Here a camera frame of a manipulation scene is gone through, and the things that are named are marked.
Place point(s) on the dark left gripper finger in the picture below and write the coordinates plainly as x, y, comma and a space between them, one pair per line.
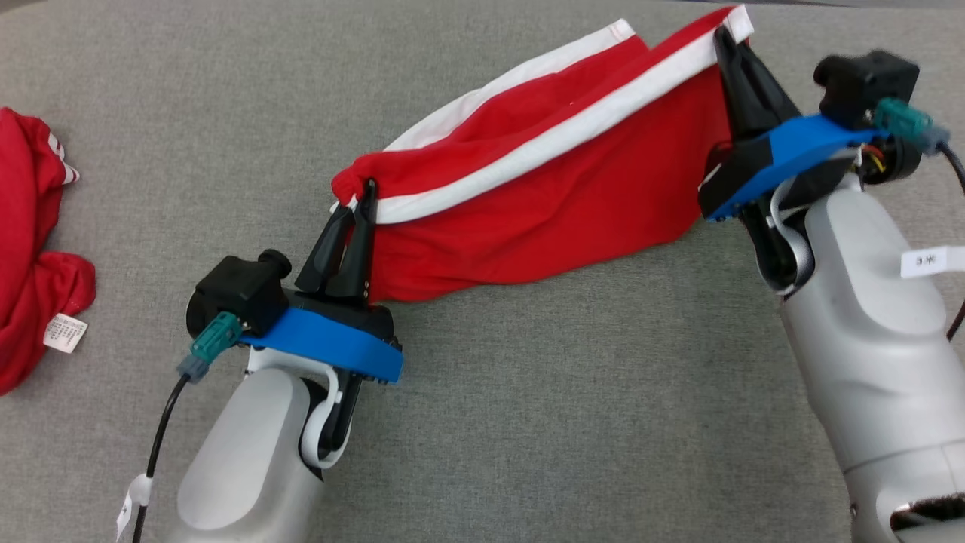
324, 253
360, 256

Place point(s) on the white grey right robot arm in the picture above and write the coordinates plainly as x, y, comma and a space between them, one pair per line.
867, 339

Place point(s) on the red shorts with white stripe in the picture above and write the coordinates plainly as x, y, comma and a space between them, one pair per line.
543, 204

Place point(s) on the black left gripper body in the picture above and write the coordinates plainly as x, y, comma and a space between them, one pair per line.
354, 320

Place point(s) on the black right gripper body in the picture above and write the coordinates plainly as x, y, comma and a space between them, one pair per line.
735, 177

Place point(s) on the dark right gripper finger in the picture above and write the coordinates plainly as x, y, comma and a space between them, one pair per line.
733, 83
765, 102

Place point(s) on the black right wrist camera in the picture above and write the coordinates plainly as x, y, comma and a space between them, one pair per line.
859, 83

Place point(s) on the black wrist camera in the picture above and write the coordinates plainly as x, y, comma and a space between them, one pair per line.
234, 290
859, 83

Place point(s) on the red and white t-shirt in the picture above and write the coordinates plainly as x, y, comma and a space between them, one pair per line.
30, 249

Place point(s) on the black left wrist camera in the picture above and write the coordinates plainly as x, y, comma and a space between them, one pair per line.
234, 290

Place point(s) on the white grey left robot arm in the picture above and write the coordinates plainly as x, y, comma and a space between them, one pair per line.
249, 452

